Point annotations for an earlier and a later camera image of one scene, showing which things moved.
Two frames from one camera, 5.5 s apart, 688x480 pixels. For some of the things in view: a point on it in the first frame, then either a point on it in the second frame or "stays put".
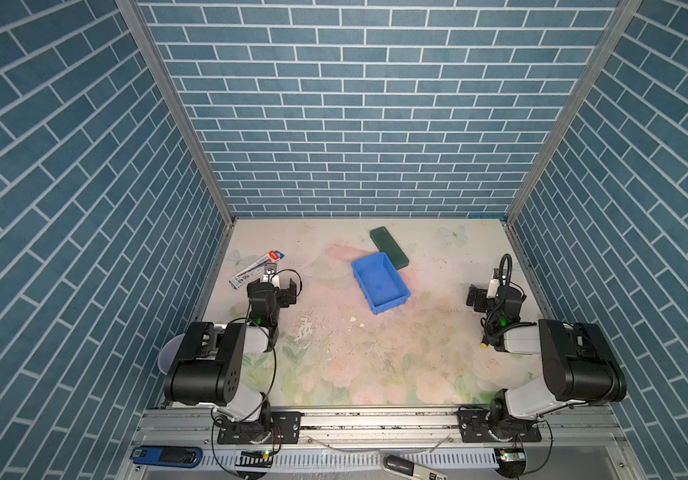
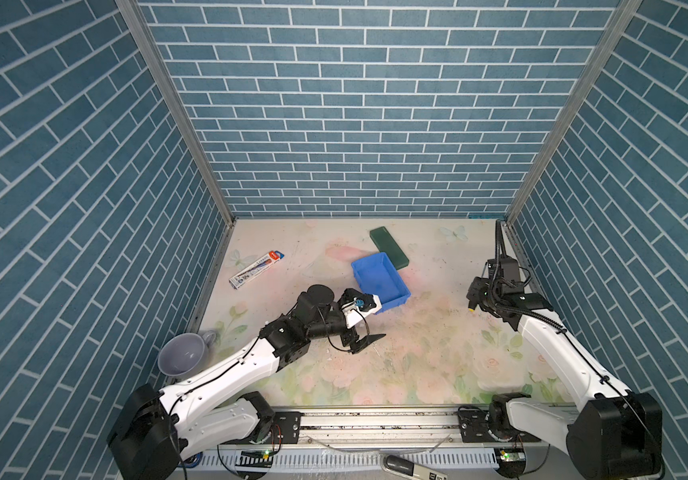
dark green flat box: x=385 y=243 stays put
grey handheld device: x=403 y=468 stays put
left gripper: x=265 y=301 to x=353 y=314
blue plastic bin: x=381 y=284 stays put
